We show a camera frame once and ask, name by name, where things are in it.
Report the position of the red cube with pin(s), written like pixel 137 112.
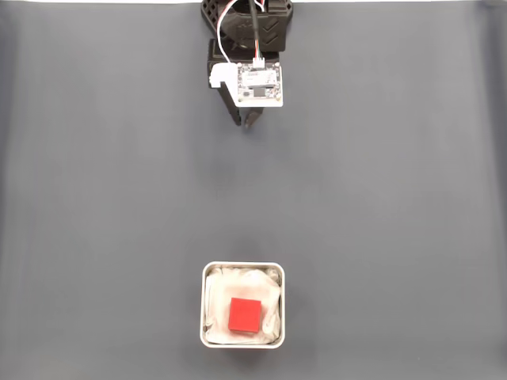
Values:
pixel 245 314

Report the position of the square metal box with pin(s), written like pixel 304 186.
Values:
pixel 241 345

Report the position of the grey table mat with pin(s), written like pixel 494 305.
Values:
pixel 119 178

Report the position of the white crumpled cloth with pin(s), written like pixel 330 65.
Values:
pixel 216 293

